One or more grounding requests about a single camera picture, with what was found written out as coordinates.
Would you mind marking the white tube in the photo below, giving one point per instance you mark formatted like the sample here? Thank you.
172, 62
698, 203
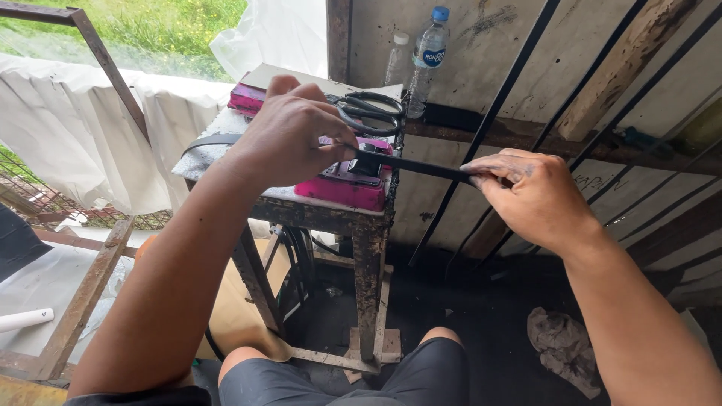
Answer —
25, 320

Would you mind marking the person's right hand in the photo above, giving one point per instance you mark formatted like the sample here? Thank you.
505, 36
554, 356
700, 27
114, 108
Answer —
541, 197

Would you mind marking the blue tool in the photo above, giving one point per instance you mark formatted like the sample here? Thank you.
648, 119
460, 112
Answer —
648, 141

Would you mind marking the clear plastic sheet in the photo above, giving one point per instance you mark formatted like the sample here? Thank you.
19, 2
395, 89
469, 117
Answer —
39, 282

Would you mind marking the brown cardboard sheet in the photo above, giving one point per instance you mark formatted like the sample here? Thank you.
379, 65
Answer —
237, 316

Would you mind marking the crumpled grey rag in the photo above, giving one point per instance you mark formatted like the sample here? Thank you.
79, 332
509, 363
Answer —
564, 349

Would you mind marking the rusty vertical post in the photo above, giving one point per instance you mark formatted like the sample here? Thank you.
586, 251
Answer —
338, 39

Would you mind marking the white plastic bag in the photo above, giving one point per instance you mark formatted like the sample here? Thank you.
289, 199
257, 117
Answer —
271, 34

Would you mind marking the dark grey shorts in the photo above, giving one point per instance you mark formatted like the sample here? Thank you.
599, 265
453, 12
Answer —
417, 378

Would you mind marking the stained wooden work table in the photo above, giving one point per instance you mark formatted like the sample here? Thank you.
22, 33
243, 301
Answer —
369, 259

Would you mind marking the person's left hand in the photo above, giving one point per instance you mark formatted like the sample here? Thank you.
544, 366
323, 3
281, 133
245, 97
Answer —
282, 135

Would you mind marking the person's left leg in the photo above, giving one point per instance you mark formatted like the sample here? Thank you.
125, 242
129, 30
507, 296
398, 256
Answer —
242, 358

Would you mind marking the orange round object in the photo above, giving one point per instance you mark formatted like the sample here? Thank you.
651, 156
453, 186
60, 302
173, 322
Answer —
145, 246

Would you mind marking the rusty wooden beam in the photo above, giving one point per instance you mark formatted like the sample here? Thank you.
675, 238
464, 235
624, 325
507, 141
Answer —
84, 299

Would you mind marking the bundle of black loops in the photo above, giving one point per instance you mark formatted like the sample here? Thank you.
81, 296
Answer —
296, 265

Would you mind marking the small clear bottle white cap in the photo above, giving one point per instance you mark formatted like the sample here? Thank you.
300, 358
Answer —
396, 62

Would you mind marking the water bottle blue cap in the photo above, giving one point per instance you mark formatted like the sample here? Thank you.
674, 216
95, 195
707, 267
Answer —
427, 62

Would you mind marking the person's leg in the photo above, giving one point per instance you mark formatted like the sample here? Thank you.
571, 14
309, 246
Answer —
440, 334
242, 358

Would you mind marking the cream board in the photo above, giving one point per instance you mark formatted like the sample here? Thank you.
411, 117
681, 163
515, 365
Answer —
338, 83

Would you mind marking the rusty metal frame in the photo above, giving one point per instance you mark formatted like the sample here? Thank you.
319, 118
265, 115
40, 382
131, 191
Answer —
107, 65

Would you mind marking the black scissors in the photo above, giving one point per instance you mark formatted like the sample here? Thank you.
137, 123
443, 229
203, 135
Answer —
369, 110

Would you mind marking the row of leaning black strips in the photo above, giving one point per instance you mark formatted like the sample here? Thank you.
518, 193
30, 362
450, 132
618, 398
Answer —
489, 121

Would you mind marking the small pink box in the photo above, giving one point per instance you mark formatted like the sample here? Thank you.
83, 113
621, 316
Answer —
245, 98

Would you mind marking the person's right leg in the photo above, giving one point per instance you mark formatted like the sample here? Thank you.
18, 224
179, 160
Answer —
440, 334

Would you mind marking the leaning wooden plank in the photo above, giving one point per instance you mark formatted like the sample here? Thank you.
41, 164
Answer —
620, 62

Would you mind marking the dark grey panel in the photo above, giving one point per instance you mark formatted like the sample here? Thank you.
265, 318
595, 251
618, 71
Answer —
20, 242

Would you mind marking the rusty wall rail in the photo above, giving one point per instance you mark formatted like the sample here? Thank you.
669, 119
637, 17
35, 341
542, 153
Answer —
513, 134

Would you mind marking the white hanging sheet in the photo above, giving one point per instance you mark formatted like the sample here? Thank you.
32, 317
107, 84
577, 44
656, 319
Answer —
73, 129

